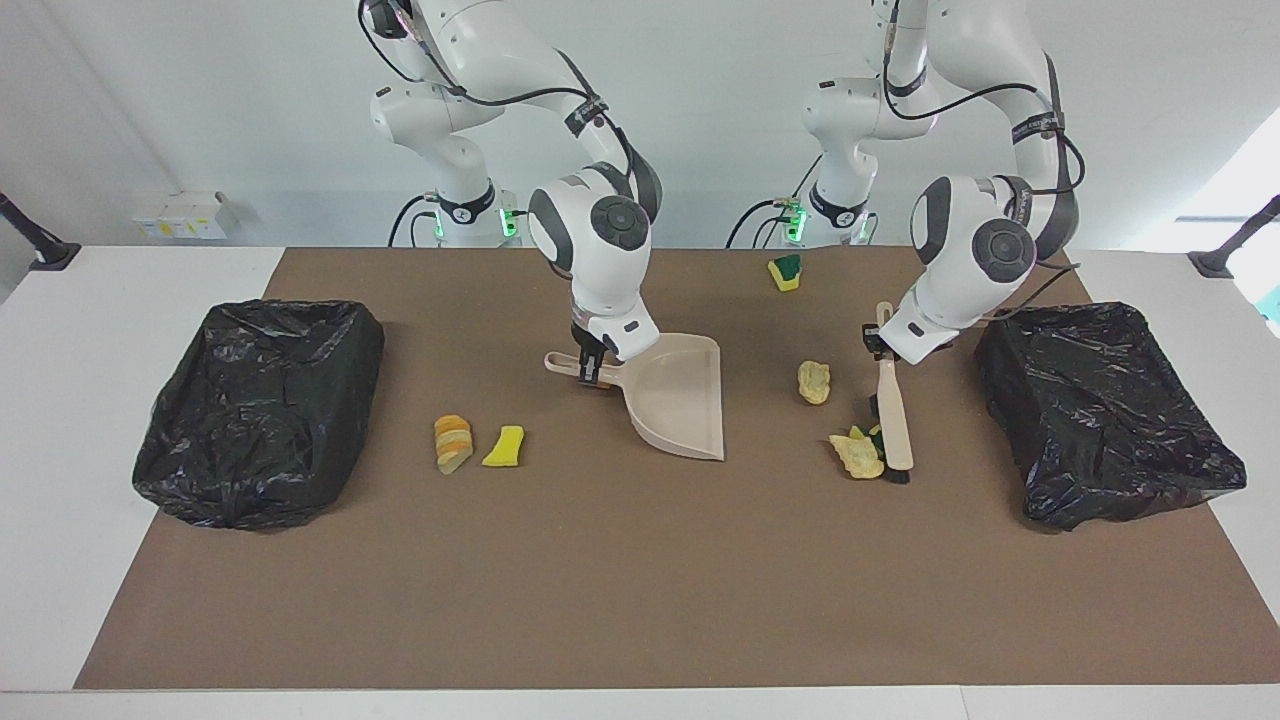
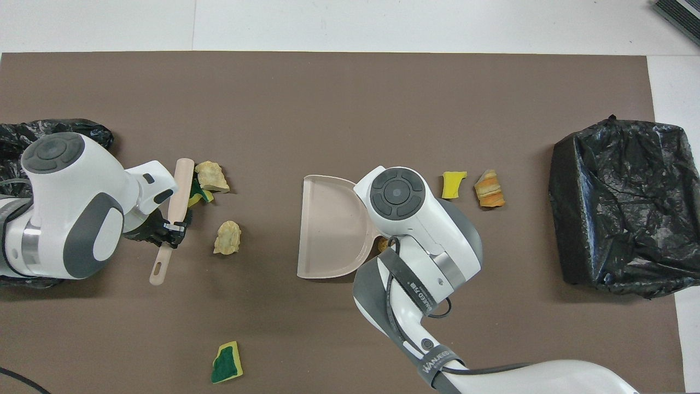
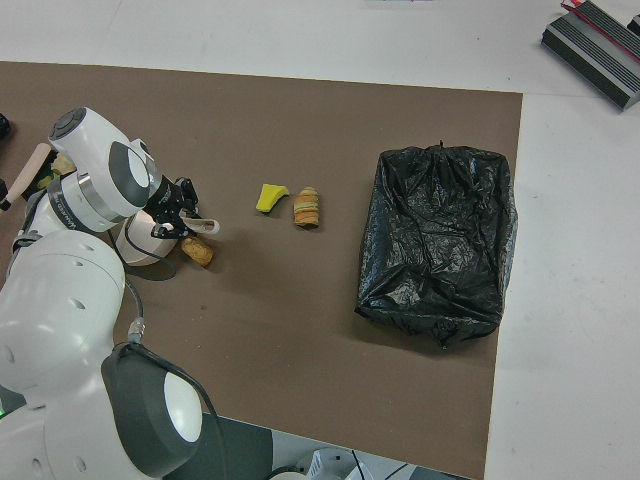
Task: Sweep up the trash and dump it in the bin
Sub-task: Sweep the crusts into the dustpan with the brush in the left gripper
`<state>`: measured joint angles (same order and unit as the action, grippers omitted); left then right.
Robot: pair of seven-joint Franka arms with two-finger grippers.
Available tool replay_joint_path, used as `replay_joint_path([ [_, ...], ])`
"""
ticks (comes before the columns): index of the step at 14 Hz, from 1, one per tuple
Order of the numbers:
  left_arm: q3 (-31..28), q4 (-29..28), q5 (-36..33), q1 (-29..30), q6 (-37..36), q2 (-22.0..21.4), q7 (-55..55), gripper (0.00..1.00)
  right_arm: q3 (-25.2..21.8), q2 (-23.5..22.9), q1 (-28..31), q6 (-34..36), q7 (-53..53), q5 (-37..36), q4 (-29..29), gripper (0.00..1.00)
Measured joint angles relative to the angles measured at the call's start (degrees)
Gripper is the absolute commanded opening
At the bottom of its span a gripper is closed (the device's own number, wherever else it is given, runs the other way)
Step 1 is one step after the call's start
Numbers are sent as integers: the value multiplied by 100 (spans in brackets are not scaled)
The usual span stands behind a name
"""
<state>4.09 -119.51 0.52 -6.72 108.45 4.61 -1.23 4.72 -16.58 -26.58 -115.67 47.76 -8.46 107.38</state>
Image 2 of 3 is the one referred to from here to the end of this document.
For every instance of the beige brush with black bristles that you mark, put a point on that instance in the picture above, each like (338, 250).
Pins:
(183, 180)

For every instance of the grey ribbed device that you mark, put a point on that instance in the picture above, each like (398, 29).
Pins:
(683, 13)

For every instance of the bin with black trash bag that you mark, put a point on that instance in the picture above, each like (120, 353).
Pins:
(93, 134)
(629, 219)

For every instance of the beige plastic dustpan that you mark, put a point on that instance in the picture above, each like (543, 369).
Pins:
(328, 230)

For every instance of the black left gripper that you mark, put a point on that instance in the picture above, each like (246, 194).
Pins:
(150, 230)

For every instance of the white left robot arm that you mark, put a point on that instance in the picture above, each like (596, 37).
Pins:
(71, 219)

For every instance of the beige foam lump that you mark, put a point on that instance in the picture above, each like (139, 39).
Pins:
(227, 238)
(212, 175)

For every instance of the brown table mat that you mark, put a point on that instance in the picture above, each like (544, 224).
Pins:
(350, 109)

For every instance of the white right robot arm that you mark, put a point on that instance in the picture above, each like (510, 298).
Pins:
(415, 230)

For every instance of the plain yellow sponge piece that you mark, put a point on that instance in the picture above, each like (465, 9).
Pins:
(451, 186)

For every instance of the orange striped sponge piece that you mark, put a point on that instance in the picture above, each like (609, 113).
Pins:
(489, 189)

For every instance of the notched green yellow sponge piece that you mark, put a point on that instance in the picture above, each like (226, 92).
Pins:
(201, 196)

